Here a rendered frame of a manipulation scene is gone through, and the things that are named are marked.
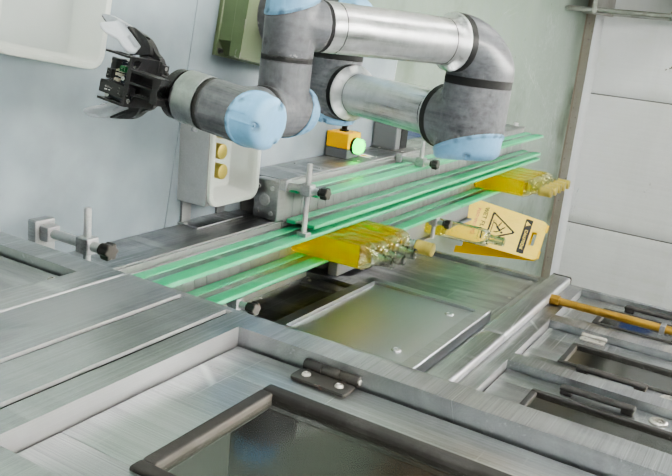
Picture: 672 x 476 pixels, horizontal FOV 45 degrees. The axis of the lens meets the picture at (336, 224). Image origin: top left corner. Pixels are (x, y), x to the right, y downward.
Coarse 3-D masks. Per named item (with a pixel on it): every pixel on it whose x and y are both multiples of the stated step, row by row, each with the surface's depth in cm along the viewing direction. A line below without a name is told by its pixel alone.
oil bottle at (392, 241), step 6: (348, 228) 199; (354, 228) 199; (360, 228) 200; (366, 228) 200; (366, 234) 196; (372, 234) 195; (378, 234) 196; (384, 234) 197; (390, 234) 197; (384, 240) 193; (390, 240) 193; (396, 240) 195; (390, 246) 193
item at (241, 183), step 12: (228, 144) 182; (228, 156) 183; (240, 156) 182; (252, 156) 181; (228, 168) 184; (240, 168) 183; (252, 168) 182; (216, 180) 181; (228, 180) 185; (240, 180) 184; (252, 180) 182; (216, 192) 178; (228, 192) 179; (240, 192) 181; (252, 192) 182; (216, 204) 171
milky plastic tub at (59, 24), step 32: (0, 0) 118; (32, 0) 131; (64, 0) 137; (96, 0) 137; (0, 32) 128; (32, 32) 133; (64, 32) 138; (96, 32) 137; (64, 64) 131; (96, 64) 137
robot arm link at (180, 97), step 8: (192, 72) 110; (200, 72) 111; (176, 80) 109; (184, 80) 109; (192, 80) 109; (200, 80) 108; (176, 88) 109; (184, 88) 108; (192, 88) 108; (176, 96) 109; (184, 96) 108; (192, 96) 107; (176, 104) 109; (184, 104) 108; (176, 112) 110; (184, 112) 109; (184, 120) 110; (192, 128) 112
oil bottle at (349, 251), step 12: (312, 240) 190; (324, 240) 188; (336, 240) 187; (348, 240) 187; (360, 240) 188; (300, 252) 192; (312, 252) 190; (324, 252) 189; (336, 252) 187; (348, 252) 185; (360, 252) 184; (372, 252) 184; (348, 264) 186; (360, 264) 184; (372, 264) 185
